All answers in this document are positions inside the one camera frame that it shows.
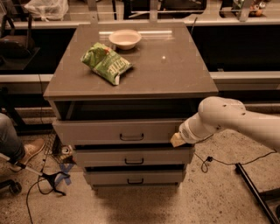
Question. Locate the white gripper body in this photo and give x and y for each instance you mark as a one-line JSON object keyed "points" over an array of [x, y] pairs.
{"points": [[185, 133]]}

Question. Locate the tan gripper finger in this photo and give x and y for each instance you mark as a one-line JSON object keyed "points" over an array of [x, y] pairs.
{"points": [[177, 140]]}

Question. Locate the grey top drawer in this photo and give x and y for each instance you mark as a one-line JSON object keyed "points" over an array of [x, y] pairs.
{"points": [[143, 131]]}

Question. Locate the grey drawer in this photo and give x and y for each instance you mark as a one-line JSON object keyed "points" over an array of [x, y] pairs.
{"points": [[143, 131], [123, 178], [134, 156]]}

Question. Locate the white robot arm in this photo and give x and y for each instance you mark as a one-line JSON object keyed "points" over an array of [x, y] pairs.
{"points": [[216, 114]]}

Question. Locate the grey middle drawer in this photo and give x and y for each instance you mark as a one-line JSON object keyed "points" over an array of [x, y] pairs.
{"points": [[134, 156]]}

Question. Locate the grey drawer cabinet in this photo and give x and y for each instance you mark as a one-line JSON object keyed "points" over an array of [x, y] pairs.
{"points": [[167, 81]]}

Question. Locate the grey bottom drawer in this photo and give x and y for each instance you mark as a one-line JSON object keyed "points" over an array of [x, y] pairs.
{"points": [[123, 178]]}

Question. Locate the green chip bag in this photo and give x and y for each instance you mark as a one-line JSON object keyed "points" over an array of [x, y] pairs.
{"points": [[105, 62]]}

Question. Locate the white paper bowl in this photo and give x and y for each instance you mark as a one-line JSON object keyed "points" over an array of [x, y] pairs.
{"points": [[125, 39]]}

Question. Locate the blue tape cross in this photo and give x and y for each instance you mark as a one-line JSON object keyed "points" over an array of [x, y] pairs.
{"points": [[64, 176]]}

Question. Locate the tan shoe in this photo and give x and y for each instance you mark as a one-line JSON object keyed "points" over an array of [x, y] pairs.
{"points": [[29, 151]]}

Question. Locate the person's jeans leg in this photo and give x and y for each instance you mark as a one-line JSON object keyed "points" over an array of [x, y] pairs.
{"points": [[7, 133]]}

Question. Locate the black caster wheel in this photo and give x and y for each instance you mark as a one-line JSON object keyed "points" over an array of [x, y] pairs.
{"points": [[15, 188]]}

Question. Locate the black chair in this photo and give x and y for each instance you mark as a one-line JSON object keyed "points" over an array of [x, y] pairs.
{"points": [[16, 51]]}

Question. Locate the white plastic bag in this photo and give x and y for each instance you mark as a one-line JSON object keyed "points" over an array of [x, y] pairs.
{"points": [[48, 10]]}

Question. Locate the black metal floor frame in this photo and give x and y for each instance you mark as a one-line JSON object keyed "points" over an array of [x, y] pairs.
{"points": [[269, 201]]}

